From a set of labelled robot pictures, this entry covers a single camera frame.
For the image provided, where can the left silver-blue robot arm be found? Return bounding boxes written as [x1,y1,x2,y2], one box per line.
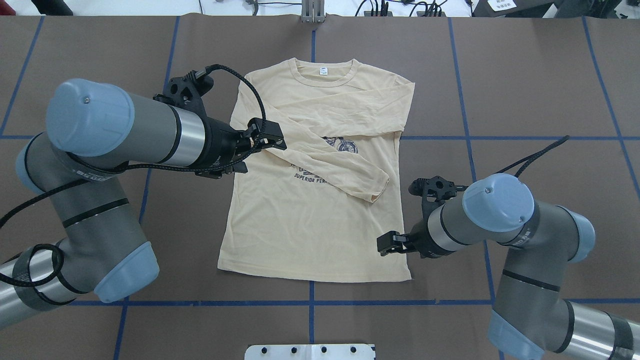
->
[1,73,287,329]

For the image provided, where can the cream long-sleeve printed shirt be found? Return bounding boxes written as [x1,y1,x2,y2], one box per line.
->
[217,58,415,283]

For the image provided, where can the aluminium frame post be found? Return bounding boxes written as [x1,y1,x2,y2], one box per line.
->
[301,0,326,24]

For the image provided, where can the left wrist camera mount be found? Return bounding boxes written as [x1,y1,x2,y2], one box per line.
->
[153,70,215,117]

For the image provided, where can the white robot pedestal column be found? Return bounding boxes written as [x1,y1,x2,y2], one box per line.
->
[244,342,377,360]

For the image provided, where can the black box with label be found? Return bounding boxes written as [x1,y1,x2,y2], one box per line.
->
[471,0,554,18]

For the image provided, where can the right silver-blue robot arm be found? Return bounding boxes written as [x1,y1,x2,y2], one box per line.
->
[376,173,639,360]

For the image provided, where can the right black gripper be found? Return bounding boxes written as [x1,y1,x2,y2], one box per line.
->
[375,219,446,259]

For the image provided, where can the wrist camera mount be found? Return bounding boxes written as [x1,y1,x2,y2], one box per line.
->
[153,70,215,117]
[407,176,468,218]

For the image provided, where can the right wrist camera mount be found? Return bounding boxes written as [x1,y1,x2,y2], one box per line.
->
[407,176,468,218]

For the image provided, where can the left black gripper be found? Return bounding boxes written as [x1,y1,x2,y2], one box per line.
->
[202,117,287,179]

